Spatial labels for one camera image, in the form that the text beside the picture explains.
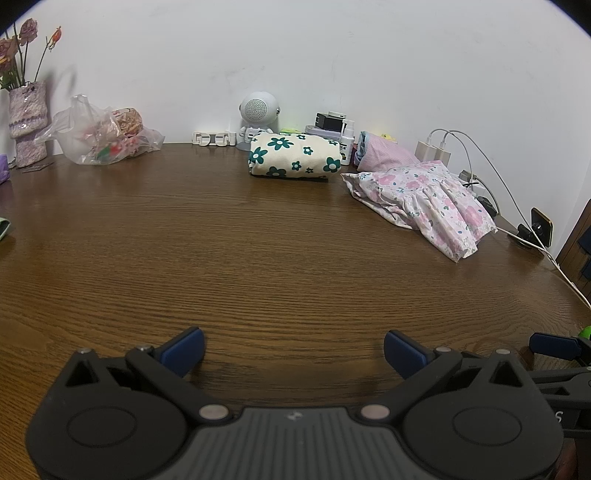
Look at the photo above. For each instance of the wooden chair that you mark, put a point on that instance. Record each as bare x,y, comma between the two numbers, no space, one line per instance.
577,258

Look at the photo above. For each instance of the pink gingham folded cloth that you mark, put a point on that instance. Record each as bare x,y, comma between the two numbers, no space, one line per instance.
383,154

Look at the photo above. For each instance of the knitted purple vase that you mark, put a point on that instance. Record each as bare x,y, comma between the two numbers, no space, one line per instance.
27,115

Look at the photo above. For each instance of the small yellow object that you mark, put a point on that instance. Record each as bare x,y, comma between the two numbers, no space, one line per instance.
388,137

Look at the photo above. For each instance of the purple pouch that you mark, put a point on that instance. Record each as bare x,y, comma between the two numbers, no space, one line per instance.
2,170

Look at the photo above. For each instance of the small dark flat object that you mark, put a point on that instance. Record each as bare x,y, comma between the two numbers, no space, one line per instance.
39,166

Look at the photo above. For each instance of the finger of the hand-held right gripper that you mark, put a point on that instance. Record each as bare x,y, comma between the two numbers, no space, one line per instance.
554,345

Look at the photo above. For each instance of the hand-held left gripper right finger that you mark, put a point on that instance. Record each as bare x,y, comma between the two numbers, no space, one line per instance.
404,353

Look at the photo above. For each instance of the white letter ornament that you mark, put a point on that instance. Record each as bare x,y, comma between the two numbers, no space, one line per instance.
203,138

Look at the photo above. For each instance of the pink floral dress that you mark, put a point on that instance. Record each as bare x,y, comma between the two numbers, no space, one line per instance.
429,203

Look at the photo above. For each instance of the black box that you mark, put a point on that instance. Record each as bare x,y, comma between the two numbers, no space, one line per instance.
330,122

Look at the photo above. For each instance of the green flower print folded cloth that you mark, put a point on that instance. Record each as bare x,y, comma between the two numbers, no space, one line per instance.
295,154

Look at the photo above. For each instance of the small white bottle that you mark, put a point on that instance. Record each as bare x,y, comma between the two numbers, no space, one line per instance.
346,143

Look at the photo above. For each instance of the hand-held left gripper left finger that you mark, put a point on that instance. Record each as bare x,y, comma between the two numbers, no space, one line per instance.
184,351

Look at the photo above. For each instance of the clear plastic bag of snacks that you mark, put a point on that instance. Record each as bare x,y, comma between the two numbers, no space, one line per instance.
92,138

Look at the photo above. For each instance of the white charger plug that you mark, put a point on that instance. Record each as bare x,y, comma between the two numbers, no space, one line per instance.
422,151
442,156

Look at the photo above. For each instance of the white astronaut speaker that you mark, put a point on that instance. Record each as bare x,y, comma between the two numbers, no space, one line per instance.
256,108

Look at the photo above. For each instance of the black phone stand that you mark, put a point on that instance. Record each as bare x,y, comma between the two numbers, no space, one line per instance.
541,226

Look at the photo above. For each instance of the pale lavender box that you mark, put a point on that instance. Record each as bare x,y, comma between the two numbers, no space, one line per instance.
321,131

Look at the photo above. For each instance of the dried pink flowers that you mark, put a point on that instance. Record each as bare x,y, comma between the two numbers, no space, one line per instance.
28,30

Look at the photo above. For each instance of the green roll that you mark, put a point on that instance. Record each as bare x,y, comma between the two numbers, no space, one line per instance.
586,333

